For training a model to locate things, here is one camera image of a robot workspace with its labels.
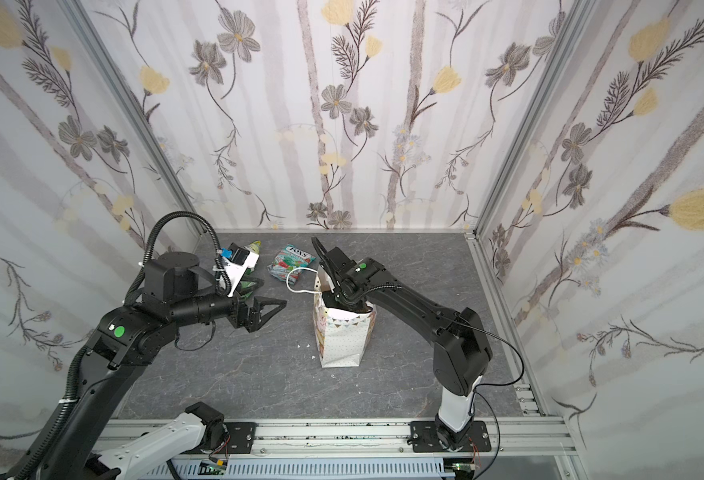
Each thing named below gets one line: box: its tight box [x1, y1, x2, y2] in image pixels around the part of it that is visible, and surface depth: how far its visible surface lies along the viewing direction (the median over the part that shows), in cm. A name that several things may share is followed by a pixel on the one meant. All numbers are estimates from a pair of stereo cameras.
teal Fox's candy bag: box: [267, 244, 316, 285], surface depth 110 cm
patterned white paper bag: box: [312, 274, 377, 368], surface depth 76 cm
